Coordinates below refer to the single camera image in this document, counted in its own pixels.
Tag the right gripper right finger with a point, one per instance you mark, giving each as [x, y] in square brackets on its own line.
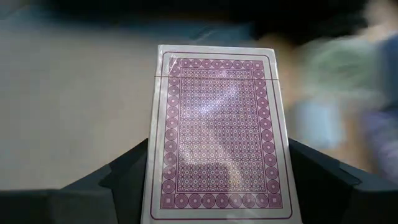
[317, 193]

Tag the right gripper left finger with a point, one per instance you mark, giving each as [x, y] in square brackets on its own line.
[130, 186]

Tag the purple playing card deck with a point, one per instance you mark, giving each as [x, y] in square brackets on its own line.
[217, 130]

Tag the green packet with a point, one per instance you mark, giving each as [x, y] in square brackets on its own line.
[339, 68]

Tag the clear mesh pouch blue trim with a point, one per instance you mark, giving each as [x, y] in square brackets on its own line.
[77, 109]

